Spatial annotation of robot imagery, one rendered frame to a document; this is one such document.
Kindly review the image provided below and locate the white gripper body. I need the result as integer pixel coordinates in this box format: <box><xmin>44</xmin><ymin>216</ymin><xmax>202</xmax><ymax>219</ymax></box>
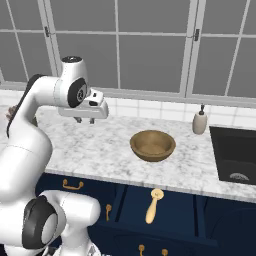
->
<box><xmin>58</xmin><ymin>99</ymin><xmax>110</xmax><ymax>120</ymax></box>

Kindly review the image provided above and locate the navy drawer front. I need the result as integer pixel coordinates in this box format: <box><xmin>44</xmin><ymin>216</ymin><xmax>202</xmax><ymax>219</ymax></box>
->
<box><xmin>35</xmin><ymin>172</ymin><xmax>118</xmax><ymax>225</ymax></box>

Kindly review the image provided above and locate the navy open drawer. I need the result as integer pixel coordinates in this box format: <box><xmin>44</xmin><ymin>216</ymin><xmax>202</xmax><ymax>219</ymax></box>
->
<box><xmin>89</xmin><ymin>184</ymin><xmax>219</xmax><ymax>256</ymax></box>

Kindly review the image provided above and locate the brown wooden bowl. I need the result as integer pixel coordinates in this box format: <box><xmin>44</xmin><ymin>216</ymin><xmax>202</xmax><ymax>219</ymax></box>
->
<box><xmin>129</xmin><ymin>129</ymin><xmax>177</xmax><ymax>163</ymax></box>

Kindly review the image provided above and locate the dark brown object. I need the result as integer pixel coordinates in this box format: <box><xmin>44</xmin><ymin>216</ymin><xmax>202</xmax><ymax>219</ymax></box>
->
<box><xmin>5</xmin><ymin>105</ymin><xmax>18</xmax><ymax>122</ymax></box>

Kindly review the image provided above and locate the white framed window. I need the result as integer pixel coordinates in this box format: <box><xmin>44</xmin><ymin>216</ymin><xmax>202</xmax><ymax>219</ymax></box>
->
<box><xmin>0</xmin><ymin>0</ymin><xmax>256</xmax><ymax>108</ymax></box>

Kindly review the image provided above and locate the beige soap dispenser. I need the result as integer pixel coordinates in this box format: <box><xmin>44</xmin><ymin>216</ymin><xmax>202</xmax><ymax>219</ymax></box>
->
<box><xmin>192</xmin><ymin>103</ymin><xmax>208</xmax><ymax>136</ymax></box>

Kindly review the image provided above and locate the black sink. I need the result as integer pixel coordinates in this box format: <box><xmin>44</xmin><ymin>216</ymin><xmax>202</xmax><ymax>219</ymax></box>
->
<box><xmin>209</xmin><ymin>125</ymin><xmax>256</xmax><ymax>186</ymax></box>

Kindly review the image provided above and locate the navy cupboard door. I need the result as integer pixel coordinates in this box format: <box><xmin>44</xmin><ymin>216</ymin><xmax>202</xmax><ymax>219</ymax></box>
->
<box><xmin>201</xmin><ymin>195</ymin><xmax>256</xmax><ymax>256</ymax></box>

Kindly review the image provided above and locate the brass drawer handle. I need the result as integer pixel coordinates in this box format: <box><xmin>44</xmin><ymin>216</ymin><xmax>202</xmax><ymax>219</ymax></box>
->
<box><xmin>62</xmin><ymin>178</ymin><xmax>85</xmax><ymax>191</ymax></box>

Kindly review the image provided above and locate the brass cupboard handle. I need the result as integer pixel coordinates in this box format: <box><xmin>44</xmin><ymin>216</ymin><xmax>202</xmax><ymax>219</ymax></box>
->
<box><xmin>105</xmin><ymin>203</ymin><xmax>113</xmax><ymax>222</ymax></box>

